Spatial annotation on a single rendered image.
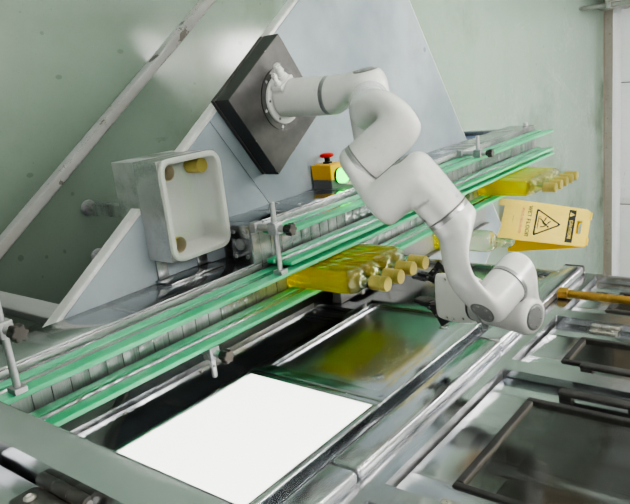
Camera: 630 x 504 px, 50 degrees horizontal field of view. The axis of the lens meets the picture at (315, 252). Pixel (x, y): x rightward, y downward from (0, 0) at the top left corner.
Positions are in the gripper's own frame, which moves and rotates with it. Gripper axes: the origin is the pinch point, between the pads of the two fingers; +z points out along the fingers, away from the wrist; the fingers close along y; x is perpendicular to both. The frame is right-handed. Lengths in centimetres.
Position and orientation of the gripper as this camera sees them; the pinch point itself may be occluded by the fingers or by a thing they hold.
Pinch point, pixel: (423, 288)
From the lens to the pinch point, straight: 148.0
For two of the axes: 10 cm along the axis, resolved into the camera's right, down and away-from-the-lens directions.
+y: -1.0, -9.6, -2.5
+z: -6.0, -1.4, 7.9
